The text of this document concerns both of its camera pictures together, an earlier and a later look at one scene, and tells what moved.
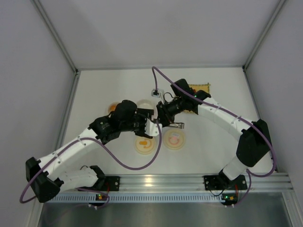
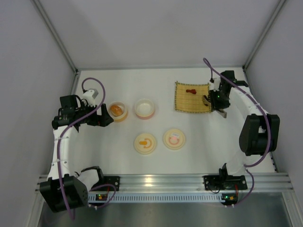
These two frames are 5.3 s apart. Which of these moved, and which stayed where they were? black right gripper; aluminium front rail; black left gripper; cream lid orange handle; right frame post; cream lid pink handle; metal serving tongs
Moved: black left gripper; black right gripper; metal serving tongs
Stayed: cream lid orange handle; aluminium front rail; cream lid pink handle; right frame post
